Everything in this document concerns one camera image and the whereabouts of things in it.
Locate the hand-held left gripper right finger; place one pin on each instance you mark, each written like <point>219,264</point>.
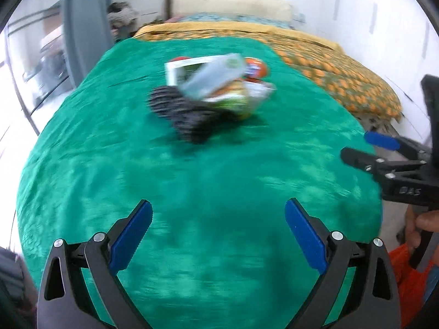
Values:
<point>305,236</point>

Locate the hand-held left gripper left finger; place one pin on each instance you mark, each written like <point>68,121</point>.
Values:
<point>132,236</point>

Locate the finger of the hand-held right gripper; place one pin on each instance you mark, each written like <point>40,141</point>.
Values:
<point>380,140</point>
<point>360,159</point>

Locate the black knitted sock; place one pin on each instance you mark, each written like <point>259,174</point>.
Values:
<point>185,116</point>

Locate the orange snack packet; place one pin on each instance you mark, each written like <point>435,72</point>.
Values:
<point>257,68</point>

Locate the white milk carton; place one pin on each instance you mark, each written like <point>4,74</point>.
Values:
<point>178,72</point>

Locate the person's right hand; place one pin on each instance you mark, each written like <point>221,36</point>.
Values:
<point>428,221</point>

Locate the leaf print bed skirt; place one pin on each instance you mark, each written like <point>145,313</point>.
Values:
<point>377,123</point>

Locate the orange print quilt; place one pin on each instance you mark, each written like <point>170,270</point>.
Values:
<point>343,75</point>

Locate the person's orange pants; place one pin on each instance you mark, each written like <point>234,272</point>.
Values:
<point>404,281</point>

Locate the green patterned cloth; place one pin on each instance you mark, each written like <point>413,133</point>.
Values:
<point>205,178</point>

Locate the white wardrobe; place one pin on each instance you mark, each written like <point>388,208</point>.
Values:
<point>377,24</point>

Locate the teal floral pillow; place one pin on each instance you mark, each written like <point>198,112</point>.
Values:
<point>267,20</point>
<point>209,17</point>

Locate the yellow blanket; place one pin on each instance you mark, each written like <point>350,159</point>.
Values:
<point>223,27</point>

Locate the beige headboard cushion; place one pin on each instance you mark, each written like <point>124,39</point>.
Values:
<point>229,5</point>

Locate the glass sliding door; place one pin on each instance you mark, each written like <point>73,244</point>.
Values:
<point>34,58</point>

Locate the grey blue curtain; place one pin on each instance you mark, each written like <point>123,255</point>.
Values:
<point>87,24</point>

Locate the pile of clothes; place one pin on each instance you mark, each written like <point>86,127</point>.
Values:
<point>121,13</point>

